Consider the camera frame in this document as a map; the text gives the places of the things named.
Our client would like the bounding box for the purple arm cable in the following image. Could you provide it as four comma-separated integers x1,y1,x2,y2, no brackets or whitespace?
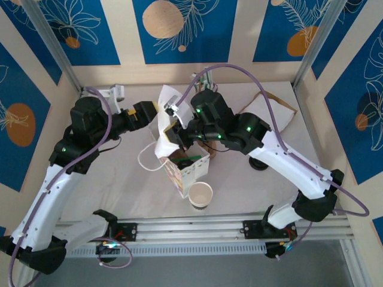
7,86,133,287
175,63,370,261

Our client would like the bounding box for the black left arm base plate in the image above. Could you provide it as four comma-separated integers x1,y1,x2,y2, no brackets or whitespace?
103,222,138,243

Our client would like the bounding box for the white napkin stack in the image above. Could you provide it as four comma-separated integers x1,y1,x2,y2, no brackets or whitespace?
239,95,296,132

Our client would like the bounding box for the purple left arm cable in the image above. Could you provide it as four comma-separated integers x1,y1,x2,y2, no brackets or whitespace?
7,86,133,287

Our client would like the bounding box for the brown paper stick packet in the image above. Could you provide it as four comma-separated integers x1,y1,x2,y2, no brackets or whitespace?
197,81,217,93

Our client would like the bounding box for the black controller board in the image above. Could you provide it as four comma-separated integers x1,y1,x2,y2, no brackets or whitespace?
265,240,293,261
95,239,122,264

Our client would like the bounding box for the white paper carrier bag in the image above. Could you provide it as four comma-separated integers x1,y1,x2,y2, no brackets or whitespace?
138,121,211,200

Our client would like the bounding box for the grey slotted cable duct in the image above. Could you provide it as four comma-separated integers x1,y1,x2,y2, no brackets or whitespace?
38,241,267,258

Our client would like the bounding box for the paper coffee cup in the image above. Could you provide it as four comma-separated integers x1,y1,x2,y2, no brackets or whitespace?
187,181,214,212

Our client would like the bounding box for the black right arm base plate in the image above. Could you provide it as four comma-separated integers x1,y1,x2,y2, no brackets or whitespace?
242,219,297,240

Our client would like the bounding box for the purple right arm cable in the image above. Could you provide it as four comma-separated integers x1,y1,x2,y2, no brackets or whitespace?
175,63,370,261

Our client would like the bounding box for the aluminium front rail frame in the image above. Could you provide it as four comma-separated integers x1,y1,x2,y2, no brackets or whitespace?
25,207,351,249

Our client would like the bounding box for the aluminium frame post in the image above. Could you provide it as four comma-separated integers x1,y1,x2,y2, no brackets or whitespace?
22,0,84,93
293,0,345,90

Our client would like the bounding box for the white paper napkin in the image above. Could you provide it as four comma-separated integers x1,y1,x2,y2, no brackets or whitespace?
154,84,192,158

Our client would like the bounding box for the green stick packet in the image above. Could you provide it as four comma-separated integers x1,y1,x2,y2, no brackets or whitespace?
178,154,202,164

